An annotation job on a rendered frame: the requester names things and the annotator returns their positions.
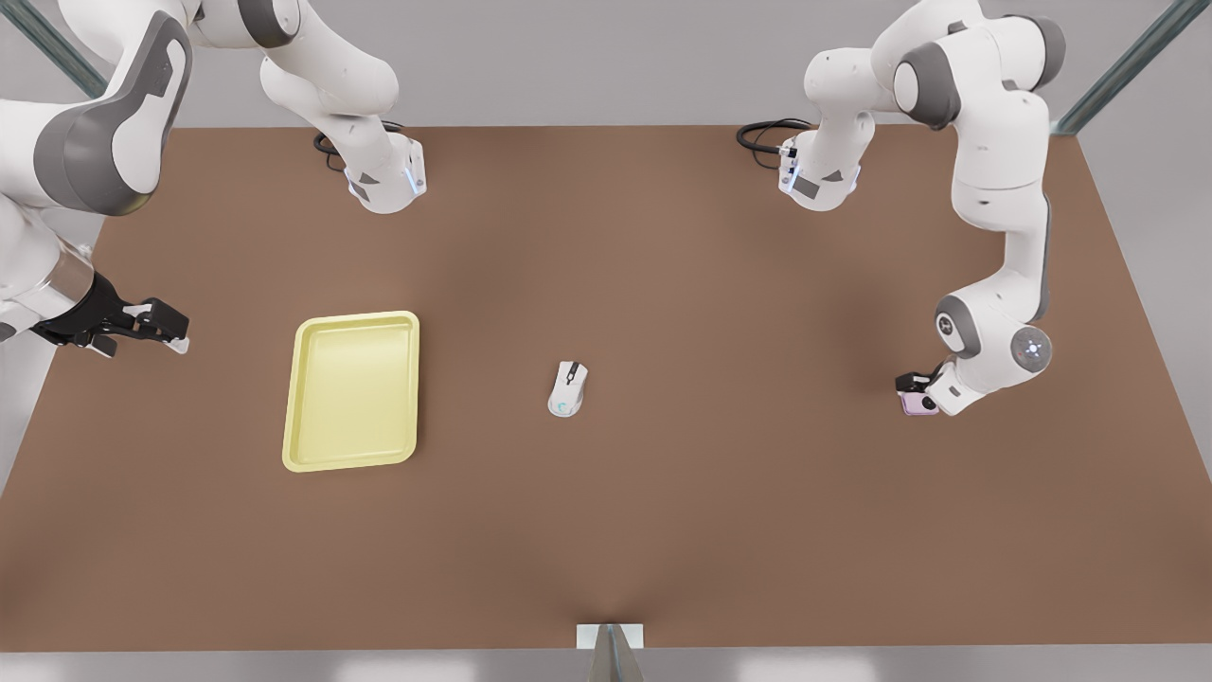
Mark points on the silver frame post with foot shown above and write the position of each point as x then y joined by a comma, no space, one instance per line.
612,654

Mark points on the small pink box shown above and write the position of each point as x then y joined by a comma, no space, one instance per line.
917,404

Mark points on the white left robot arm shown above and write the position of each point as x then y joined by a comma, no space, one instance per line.
994,142

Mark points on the white computer mouse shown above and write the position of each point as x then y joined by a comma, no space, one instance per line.
568,389

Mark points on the yellow plastic tray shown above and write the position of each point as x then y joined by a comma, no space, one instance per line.
351,391

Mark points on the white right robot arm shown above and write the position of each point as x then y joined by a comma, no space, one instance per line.
114,133

